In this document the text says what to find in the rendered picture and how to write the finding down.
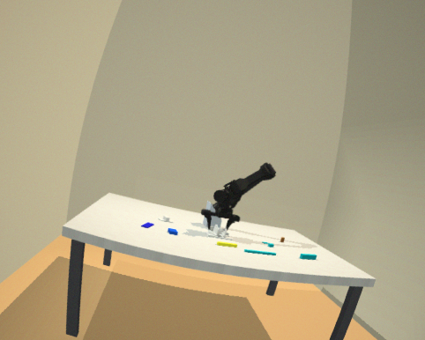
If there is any yellow flat bar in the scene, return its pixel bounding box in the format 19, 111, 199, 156
217, 241, 238, 248

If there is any teal rectangular bar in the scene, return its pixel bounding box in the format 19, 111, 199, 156
300, 254, 317, 260

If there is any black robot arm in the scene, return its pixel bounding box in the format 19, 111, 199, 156
213, 163, 276, 218

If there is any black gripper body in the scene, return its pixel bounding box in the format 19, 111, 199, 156
201, 203, 240, 222

